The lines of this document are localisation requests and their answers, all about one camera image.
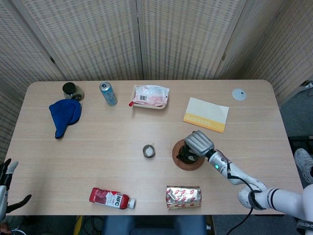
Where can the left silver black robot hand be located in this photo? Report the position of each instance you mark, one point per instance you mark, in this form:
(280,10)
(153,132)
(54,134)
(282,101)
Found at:
(3,195)

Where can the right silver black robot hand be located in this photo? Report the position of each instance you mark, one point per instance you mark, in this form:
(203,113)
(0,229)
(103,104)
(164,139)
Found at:
(199,143)

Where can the black teapot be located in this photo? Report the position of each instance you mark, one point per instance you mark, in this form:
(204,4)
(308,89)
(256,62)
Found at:
(190,160)

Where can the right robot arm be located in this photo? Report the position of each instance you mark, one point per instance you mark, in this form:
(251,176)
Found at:
(281,198)

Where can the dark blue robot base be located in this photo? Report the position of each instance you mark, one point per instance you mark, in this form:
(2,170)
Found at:
(154,226)

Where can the brown round woven coaster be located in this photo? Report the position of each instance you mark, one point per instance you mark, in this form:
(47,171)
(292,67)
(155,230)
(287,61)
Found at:
(188,167)

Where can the yellow white Lexicon book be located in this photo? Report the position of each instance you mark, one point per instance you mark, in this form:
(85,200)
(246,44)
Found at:
(207,112)

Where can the small dark teacup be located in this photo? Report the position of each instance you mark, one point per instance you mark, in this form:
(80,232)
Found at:
(148,151)

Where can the silver red foil packet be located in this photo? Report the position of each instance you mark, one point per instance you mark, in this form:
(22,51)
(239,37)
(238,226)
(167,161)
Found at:
(183,197)

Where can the pink white pouch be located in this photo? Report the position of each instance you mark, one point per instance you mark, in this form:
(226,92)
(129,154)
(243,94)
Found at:
(149,107)

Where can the pink snack bag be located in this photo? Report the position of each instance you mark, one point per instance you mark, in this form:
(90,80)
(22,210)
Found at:
(151,94)

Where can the small red cap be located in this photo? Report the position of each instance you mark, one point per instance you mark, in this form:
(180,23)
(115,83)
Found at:
(131,103)

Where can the blue fabric hat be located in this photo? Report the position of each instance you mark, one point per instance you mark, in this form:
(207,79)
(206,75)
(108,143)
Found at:
(64,115)

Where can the black floor base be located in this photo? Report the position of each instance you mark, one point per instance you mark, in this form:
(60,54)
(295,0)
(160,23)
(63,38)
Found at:
(300,142)

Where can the light blue drink can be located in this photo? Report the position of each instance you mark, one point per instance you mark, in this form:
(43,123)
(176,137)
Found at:
(108,95)

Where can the red NFC juice bottle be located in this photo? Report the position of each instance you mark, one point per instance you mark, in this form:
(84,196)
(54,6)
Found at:
(107,197)

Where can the white sneaker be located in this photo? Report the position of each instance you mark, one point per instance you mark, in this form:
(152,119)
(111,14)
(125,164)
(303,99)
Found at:
(303,161)

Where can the glass jar with black lid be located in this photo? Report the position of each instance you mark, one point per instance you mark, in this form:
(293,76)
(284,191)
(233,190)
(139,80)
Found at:
(69,90)

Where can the woven folding screen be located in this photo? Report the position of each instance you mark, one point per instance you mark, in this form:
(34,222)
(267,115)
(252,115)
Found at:
(97,36)

